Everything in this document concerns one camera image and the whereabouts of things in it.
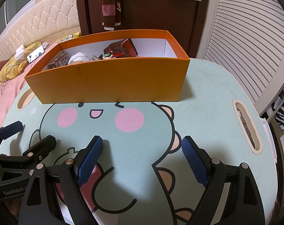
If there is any thin white cable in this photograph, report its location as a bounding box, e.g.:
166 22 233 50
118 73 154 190
0 58 28 95

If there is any smartphone with lit screen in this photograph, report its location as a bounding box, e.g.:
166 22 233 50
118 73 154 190
27 46 45 63

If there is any white tissue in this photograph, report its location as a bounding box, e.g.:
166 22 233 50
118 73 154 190
68 52 89 64

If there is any dark brown wooden door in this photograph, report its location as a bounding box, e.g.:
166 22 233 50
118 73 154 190
76 0 211 59

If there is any cream tufted headboard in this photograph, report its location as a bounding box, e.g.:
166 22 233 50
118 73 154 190
0 0 83 62

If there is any zebra print cloth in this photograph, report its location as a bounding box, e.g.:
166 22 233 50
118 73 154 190
274 96 284 134

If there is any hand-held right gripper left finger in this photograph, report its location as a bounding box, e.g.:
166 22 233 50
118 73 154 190
18 135 104 225

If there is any maroon pink striped scarf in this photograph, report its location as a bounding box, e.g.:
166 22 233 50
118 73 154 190
101 0 122 31

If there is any white louvered closet door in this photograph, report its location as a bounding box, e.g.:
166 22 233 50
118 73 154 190
196 0 284 113

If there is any dark red glossy case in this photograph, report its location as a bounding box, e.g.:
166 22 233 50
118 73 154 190
103 38 138 59

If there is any cartoon printed green desktop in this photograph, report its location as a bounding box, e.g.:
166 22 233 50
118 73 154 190
0 58 278 225

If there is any yellow cartoon pillow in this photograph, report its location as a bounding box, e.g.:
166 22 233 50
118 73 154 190
55 32 81 44

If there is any orange cardboard box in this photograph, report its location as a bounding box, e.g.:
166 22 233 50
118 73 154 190
24 30 190 105

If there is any small white box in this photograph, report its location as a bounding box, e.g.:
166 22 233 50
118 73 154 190
14 44 28 60

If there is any pink blanket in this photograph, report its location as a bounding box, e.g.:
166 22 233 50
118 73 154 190
0 41 60 132

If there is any window pane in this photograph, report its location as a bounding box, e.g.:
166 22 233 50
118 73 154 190
0 0 36 43

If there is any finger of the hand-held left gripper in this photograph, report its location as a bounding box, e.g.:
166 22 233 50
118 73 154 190
0 121 23 156
22 135 57 167

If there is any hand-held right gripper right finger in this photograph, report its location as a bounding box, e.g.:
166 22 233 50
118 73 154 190
181 135 266 225

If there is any brown patterned packet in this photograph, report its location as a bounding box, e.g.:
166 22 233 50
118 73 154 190
48 53 69 70

